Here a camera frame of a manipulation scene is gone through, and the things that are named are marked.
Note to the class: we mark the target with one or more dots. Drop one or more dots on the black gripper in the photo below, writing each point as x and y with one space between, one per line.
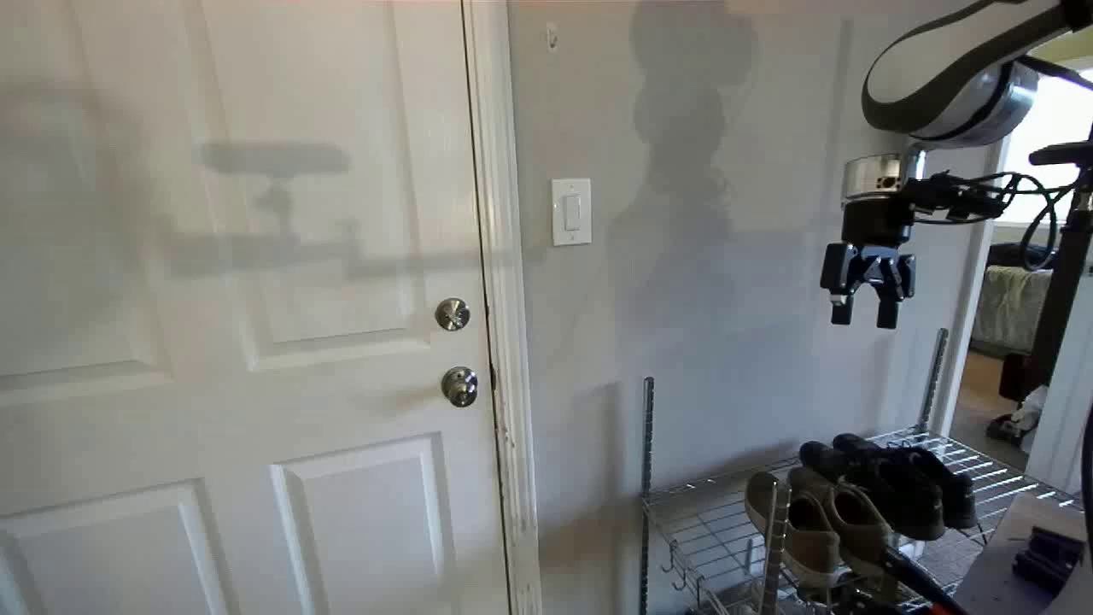
875 222

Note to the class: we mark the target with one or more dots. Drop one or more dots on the white wall light switch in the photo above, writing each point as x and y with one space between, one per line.
572 211

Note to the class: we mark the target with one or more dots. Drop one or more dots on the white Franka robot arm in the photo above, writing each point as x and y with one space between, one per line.
957 69

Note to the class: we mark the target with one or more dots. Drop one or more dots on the white doorway trim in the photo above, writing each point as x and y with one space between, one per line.
968 320

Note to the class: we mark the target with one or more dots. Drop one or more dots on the bed with grey cover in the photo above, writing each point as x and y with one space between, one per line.
1008 309

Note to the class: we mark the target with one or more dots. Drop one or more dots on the black tripod stand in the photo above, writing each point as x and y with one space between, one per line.
1063 260

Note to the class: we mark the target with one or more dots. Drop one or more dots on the black shoe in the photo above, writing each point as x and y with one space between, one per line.
943 481
892 491

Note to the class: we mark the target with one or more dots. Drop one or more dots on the tan suede shoe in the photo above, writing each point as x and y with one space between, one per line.
856 515
797 533

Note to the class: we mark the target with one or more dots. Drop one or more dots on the black rod with red tip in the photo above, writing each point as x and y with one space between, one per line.
916 581

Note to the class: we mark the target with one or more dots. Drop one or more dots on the grey tabletop board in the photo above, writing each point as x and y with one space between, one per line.
990 576

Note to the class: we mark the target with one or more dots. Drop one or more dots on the small black box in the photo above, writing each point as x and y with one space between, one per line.
1045 558

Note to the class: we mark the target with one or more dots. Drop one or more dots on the silver deadbolt lock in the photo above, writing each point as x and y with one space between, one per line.
452 311

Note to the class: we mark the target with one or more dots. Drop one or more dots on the silver door knob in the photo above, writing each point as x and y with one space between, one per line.
457 388

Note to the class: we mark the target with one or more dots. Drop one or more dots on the white panel door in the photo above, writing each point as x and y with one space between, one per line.
226 343

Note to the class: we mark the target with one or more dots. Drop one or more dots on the white door frame trim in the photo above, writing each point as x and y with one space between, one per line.
499 172

